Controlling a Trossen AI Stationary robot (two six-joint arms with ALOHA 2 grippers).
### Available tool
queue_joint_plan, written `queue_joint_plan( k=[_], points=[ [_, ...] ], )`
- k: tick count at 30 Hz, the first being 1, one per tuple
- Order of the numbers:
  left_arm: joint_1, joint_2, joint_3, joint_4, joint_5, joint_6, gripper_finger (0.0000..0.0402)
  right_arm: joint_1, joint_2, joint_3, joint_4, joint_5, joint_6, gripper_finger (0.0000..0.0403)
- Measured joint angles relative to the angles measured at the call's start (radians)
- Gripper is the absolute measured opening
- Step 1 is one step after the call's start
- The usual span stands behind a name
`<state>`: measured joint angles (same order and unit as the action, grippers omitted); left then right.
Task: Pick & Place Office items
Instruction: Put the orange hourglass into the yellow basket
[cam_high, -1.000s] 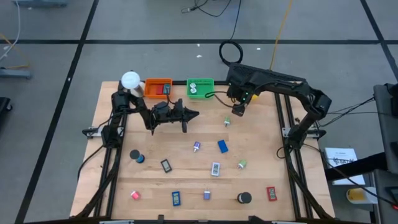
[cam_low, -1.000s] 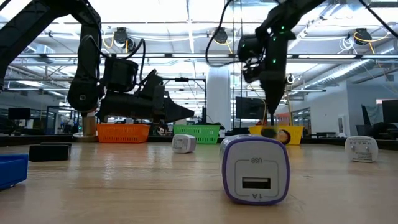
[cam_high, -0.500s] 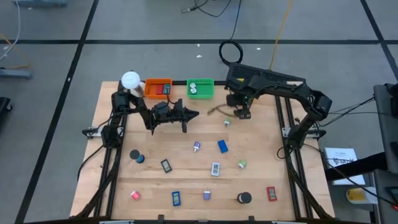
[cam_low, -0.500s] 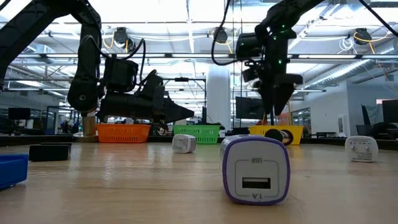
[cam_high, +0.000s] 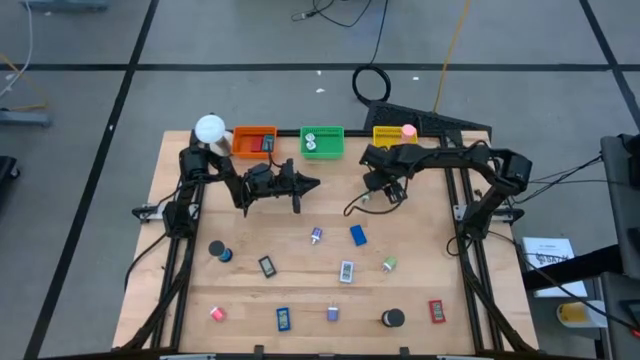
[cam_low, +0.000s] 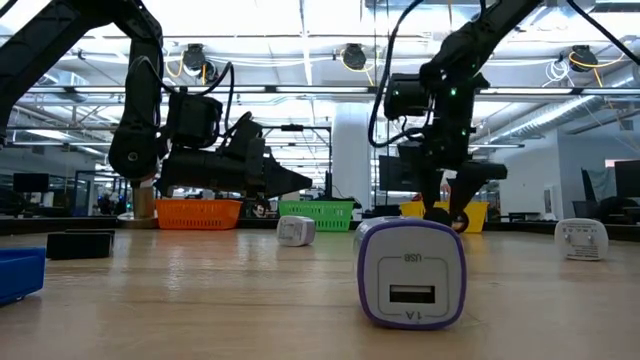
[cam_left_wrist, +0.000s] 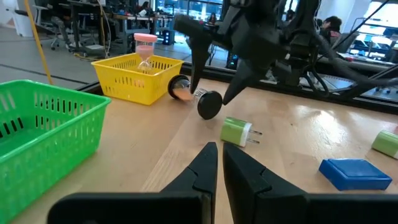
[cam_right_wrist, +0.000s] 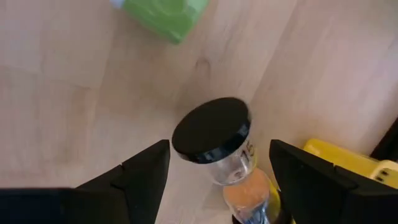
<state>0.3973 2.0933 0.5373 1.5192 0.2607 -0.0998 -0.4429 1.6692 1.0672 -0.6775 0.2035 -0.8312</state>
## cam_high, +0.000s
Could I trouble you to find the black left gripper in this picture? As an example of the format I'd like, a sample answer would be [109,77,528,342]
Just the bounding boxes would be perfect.
[274,158,321,215]

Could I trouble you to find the plain blue rectangular case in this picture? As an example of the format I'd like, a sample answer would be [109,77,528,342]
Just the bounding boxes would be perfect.
[348,224,368,248]

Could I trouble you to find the black case with label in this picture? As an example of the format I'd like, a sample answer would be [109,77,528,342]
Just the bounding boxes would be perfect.
[257,255,278,280]

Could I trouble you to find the yellow plastic basket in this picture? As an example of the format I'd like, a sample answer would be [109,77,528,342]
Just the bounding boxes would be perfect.
[372,125,420,151]

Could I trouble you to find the green plastic basket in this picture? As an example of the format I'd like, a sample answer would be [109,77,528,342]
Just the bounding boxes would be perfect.
[298,126,345,161]

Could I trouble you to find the black perforated panel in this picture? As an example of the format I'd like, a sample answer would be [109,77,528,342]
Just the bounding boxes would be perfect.
[362,101,494,139]

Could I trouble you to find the orange plastic basket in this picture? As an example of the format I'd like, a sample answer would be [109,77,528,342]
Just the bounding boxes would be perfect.
[230,125,277,160]

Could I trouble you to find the blue spool with black cap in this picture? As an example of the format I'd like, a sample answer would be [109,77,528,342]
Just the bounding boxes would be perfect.
[207,239,235,264]

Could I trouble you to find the white mushroom-shaped table lamp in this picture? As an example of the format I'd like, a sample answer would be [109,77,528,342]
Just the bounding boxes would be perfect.
[194,113,235,159]

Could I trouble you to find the dark spool with black cap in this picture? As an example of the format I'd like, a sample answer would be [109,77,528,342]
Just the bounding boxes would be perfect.
[380,307,407,329]

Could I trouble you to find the red case with label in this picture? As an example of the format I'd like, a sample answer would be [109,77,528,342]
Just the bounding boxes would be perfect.
[428,299,447,325]

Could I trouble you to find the white printed booklet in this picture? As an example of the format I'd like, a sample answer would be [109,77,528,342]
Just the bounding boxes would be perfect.
[519,236,590,299]

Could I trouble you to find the black slanted bar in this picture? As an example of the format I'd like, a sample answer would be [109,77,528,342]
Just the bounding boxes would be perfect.
[523,243,626,292]

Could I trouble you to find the yellow roll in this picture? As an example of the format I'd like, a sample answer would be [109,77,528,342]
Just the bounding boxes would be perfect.
[556,301,609,330]

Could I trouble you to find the grey cabinet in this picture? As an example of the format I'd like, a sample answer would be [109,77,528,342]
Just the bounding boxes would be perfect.
[599,133,640,281]

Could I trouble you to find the grey box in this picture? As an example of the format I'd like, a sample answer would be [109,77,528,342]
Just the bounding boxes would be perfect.
[597,272,640,360]

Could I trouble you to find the grey flat bar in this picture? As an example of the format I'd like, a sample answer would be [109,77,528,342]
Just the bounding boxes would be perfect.
[0,110,52,128]

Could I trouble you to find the grey furniture foot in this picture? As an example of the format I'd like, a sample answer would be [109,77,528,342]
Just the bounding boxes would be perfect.
[20,0,109,14]

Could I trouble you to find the black object with wheel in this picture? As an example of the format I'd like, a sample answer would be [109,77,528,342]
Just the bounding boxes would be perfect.
[0,155,21,182]

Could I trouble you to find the black aluminium table frame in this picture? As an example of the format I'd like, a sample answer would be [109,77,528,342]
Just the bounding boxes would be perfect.
[113,128,540,360]

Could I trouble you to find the black right camera cable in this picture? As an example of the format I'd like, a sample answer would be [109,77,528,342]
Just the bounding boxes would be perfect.
[343,188,409,217]

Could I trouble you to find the coiled black cable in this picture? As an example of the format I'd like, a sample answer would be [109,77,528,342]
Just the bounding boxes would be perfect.
[351,64,393,106]

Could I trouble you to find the black right arm cable loop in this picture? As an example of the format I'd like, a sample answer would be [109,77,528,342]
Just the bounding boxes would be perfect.
[442,233,474,258]

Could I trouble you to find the straight black cable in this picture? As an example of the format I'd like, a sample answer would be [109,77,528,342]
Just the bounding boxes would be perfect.
[369,0,390,67]

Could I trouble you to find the yellow cable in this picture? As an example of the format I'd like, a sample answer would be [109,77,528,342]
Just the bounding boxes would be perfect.
[432,0,474,114]

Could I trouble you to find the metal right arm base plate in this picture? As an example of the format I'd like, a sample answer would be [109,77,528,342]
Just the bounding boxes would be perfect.
[452,204,525,224]

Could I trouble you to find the tangled black floor cable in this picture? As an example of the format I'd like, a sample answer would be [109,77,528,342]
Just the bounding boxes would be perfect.
[291,0,375,30]

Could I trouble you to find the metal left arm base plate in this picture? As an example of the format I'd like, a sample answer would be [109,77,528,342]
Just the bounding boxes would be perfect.
[132,203,166,221]

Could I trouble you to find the thin black cables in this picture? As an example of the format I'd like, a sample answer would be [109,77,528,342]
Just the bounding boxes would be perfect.
[514,154,605,206]

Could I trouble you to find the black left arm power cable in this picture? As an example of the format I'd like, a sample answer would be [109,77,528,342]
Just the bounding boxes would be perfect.
[123,232,170,291]

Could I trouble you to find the long black cable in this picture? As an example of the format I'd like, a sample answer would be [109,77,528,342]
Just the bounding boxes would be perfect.
[519,249,640,335]

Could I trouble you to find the orange cable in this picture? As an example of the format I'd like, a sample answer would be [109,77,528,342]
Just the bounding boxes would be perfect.
[0,52,50,112]

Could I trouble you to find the white cable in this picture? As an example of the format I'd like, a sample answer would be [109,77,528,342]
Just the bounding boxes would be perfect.
[0,0,34,99]

